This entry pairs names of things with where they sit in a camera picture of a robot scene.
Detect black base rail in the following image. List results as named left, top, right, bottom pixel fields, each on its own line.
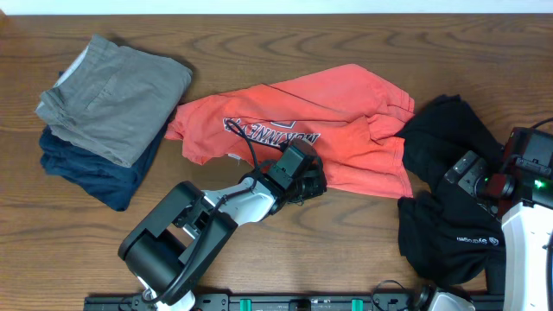
left=84, top=292, right=418, bottom=311

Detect folded navy blue garment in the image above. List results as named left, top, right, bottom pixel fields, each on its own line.
left=38, top=71, right=170, bottom=213

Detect folded grey trousers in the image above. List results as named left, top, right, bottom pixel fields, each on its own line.
left=35, top=35, right=193, bottom=167

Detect red printed t-shirt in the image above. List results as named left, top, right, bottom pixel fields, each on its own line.
left=165, top=64, right=415, bottom=199

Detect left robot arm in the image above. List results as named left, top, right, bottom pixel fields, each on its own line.
left=118, top=164, right=327, bottom=310

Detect black Sydrogen garment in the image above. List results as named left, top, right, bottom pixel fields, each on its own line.
left=397, top=95, right=506, bottom=291

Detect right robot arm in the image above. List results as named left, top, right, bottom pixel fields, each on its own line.
left=426, top=125, right=552, bottom=311

